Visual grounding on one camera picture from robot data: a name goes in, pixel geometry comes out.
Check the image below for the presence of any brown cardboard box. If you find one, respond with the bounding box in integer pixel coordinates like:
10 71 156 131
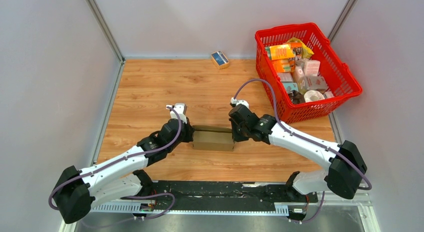
192 125 235 152

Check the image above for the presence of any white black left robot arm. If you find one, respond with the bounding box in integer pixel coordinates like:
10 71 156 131
48 118 195 224

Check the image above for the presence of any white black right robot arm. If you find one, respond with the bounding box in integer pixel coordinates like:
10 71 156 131
228 104 367 201

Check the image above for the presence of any teal small box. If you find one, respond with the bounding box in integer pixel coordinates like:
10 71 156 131
282 83 299 93

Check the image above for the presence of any small blue yellow box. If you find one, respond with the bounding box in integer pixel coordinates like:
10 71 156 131
210 51 230 70

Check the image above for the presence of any pink patterned box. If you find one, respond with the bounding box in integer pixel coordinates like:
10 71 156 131
305 76 329 93

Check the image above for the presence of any brown chocolate packet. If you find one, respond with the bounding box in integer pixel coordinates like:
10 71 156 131
287 90 305 105

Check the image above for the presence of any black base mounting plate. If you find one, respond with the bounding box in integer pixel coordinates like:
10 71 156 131
139 180 318 212

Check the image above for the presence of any white tape roll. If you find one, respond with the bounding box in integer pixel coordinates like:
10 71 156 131
303 90 326 102

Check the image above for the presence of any orange juice carton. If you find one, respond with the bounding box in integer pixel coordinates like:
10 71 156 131
271 59 296 73

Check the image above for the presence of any red plastic shopping basket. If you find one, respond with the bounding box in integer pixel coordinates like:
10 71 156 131
254 23 363 124

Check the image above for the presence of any pink white tissue pack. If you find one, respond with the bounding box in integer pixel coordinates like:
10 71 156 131
303 60 321 76

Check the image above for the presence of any orange snack packet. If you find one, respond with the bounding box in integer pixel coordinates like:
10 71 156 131
265 42 303 60

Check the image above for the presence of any yellow snack bag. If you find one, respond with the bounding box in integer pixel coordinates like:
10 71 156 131
287 37 314 60

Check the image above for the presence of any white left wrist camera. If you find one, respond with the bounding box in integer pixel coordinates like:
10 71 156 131
165 103 187 123

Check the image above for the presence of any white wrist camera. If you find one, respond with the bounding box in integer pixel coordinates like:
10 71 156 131
165 103 187 123
230 97 250 108

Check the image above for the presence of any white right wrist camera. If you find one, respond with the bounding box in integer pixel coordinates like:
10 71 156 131
230 97 250 108

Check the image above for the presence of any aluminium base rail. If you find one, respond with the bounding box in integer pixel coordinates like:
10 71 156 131
67 182 372 215

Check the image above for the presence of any left aluminium wall post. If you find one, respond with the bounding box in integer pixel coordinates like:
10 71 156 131
86 0 125 64

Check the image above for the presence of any aluminium wall post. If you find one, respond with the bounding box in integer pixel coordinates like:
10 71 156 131
86 0 125 64
327 0 358 42

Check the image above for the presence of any right aluminium wall post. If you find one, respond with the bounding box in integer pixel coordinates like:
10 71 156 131
327 0 358 42

